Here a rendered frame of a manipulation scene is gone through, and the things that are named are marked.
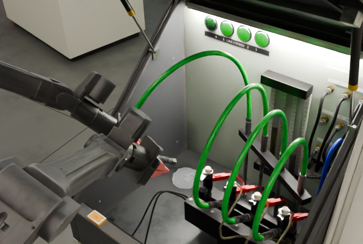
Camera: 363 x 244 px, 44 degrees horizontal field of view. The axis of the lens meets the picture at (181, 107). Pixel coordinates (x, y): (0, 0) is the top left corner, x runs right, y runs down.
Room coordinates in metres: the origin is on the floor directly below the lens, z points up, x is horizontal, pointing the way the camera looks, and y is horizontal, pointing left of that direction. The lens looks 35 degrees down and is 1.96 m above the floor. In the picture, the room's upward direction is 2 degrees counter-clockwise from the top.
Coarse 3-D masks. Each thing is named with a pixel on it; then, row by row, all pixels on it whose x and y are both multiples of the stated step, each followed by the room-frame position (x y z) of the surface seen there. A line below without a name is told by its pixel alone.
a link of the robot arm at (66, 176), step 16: (96, 144) 0.65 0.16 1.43; (112, 144) 0.70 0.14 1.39; (0, 160) 0.41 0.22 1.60; (16, 160) 0.43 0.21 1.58; (64, 160) 0.50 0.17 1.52; (80, 160) 0.53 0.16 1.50; (96, 160) 0.57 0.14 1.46; (112, 160) 0.62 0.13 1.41; (32, 176) 0.42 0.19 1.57; (48, 176) 0.42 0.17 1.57; (64, 176) 0.44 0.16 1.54; (80, 176) 0.48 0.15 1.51; (96, 176) 0.57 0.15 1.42; (64, 192) 0.41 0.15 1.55; (64, 208) 0.37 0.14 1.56; (48, 224) 0.35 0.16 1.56; (64, 224) 0.37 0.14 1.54; (48, 240) 0.34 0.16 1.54
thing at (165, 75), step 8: (192, 56) 1.00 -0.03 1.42; (200, 56) 1.00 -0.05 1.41; (224, 56) 1.03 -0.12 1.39; (232, 56) 1.05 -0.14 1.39; (176, 64) 0.98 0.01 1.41; (184, 64) 0.98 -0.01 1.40; (240, 64) 1.06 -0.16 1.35; (168, 72) 0.96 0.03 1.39; (240, 72) 1.07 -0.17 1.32; (160, 80) 0.95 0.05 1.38; (248, 80) 1.07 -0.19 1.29; (152, 88) 0.94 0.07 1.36; (144, 96) 0.93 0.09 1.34; (248, 96) 1.07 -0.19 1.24; (136, 104) 0.93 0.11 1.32; (248, 104) 1.07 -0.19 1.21; (248, 112) 1.07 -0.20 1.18; (248, 120) 1.07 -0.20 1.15
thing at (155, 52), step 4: (120, 0) 1.17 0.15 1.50; (124, 0) 1.17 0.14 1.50; (124, 4) 1.17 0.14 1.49; (128, 4) 1.17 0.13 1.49; (128, 8) 1.17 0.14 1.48; (132, 8) 1.19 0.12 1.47; (128, 12) 1.18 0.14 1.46; (132, 12) 1.18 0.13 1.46; (132, 16) 1.19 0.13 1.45; (136, 20) 1.19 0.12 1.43; (140, 28) 1.20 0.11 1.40; (144, 32) 1.21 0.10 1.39; (144, 36) 1.21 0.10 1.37; (148, 40) 1.22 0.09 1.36; (152, 48) 1.23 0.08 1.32; (156, 48) 1.24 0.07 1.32; (152, 52) 1.23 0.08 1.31; (156, 52) 1.24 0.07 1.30; (152, 56) 1.23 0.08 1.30; (156, 56) 1.24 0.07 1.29
